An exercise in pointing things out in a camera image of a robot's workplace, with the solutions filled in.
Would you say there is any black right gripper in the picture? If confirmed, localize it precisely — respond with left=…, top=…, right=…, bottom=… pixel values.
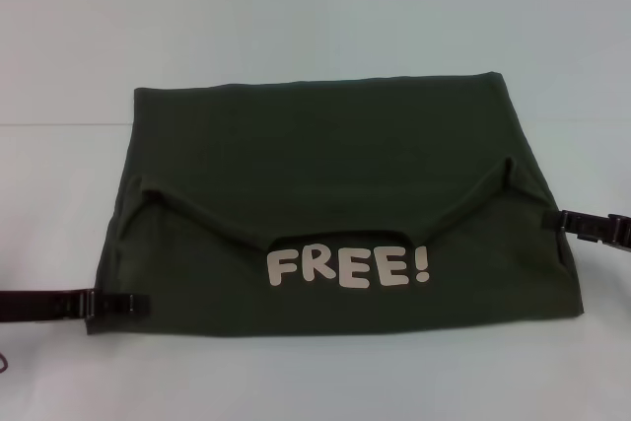
left=540, top=208, right=631, bottom=250

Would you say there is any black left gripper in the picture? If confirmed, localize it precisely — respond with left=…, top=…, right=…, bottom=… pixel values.
left=0, top=287, right=152, bottom=327

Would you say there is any dark green t-shirt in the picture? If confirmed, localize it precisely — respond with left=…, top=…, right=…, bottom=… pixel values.
left=83, top=70, right=587, bottom=341

